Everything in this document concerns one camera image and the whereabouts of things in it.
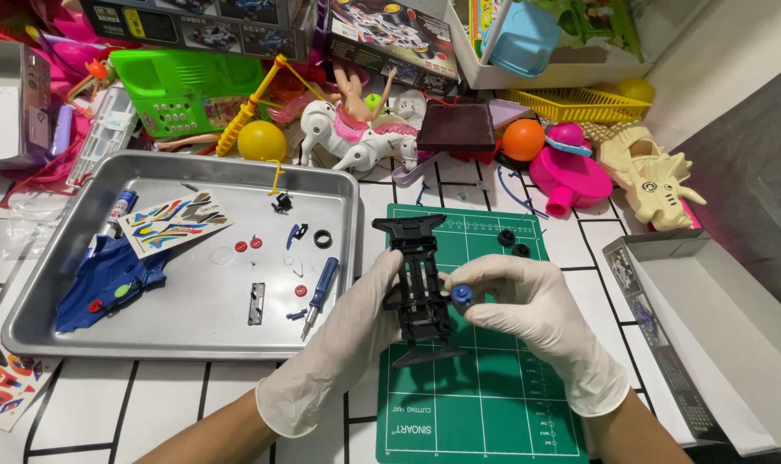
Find person's left hand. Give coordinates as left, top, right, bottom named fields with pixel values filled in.
left=281, top=250, right=407, bottom=420

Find white toy horse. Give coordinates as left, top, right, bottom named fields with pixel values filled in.
left=299, top=100, right=421, bottom=174

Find beige toy triceratops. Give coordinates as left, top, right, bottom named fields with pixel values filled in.
left=584, top=121, right=707, bottom=232

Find open grey box lid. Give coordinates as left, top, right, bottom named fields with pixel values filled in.
left=602, top=229, right=781, bottom=457

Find sticker sheet with orange shapes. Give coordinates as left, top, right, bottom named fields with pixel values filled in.
left=0, top=325, right=63, bottom=433

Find plastic doll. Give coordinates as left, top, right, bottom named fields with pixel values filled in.
left=329, top=59, right=399, bottom=125

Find dark brown square tray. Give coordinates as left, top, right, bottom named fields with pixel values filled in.
left=417, top=99, right=497, bottom=153

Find wide toy car box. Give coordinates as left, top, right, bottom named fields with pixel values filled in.
left=80, top=0, right=318, bottom=64

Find green toy basket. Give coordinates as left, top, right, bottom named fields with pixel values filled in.
left=109, top=49, right=266, bottom=139

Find heap of pink toys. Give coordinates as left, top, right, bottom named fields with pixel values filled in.
left=0, top=0, right=117, bottom=194

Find black toy car chassis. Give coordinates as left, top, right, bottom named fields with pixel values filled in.
left=372, top=214, right=466, bottom=368

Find grey metal plate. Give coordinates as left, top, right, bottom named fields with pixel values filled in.
left=248, top=282, right=266, bottom=326

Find yellow ball in basket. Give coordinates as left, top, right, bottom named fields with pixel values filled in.
left=616, top=78, right=656, bottom=104

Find blue toy car body shell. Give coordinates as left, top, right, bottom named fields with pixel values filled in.
left=55, top=233, right=170, bottom=334

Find yellow plastic basket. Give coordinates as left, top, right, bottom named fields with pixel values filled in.
left=505, top=87, right=653, bottom=124

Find toy car box with wheels print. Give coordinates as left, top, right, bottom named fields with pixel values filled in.
left=326, top=0, right=460, bottom=98

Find yellow toy stick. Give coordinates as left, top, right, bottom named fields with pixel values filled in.
left=215, top=54, right=289, bottom=157

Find metal baking tray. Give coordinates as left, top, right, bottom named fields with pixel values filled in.
left=1, top=150, right=360, bottom=360

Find grey cardboard box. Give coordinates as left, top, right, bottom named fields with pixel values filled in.
left=0, top=39, right=53, bottom=171

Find clear plastic packaging tray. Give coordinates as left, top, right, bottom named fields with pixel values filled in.
left=66, top=85, right=139, bottom=188

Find lilac toy spoon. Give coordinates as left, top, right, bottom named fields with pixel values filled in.
left=392, top=151, right=444, bottom=188

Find person's right hand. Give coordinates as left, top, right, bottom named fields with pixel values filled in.
left=438, top=254, right=613, bottom=400

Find colourful sticker sheet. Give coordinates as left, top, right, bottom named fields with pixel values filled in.
left=117, top=191, right=234, bottom=260

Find orange plastic ball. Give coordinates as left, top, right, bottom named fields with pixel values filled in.
left=501, top=119, right=546, bottom=162

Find yellow plastic ball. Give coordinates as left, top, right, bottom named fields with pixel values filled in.
left=237, top=120, right=288, bottom=162

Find thin blue wire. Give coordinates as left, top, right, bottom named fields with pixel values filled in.
left=496, top=164, right=550, bottom=220

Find white tube with blue cap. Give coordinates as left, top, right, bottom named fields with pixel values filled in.
left=102, top=189, right=138, bottom=241

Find green cutting mat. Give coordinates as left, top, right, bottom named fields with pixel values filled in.
left=376, top=204, right=590, bottom=464

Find clear plastic bag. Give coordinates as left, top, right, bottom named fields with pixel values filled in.
left=2, top=190, right=70, bottom=260

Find blue handled screwdriver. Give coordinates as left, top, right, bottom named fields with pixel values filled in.
left=300, top=256, right=340, bottom=341

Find pink round toy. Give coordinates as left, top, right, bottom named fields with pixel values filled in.
left=529, top=122, right=614, bottom=219

